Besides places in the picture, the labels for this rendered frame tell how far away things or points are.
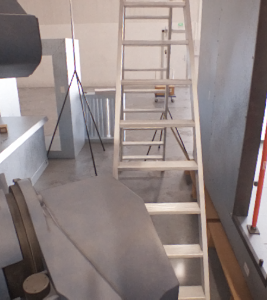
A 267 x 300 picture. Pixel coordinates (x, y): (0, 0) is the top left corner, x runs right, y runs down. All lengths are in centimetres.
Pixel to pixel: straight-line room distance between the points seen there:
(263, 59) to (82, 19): 1025
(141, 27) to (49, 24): 364
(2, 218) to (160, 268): 40
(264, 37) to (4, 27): 126
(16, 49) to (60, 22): 1055
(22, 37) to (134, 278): 99
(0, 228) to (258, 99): 143
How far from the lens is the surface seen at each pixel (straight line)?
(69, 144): 378
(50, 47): 362
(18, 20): 126
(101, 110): 437
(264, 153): 162
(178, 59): 1129
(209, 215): 231
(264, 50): 166
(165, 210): 145
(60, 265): 66
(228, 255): 197
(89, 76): 1149
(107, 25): 1135
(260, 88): 168
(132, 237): 71
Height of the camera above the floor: 142
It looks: 21 degrees down
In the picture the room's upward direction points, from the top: straight up
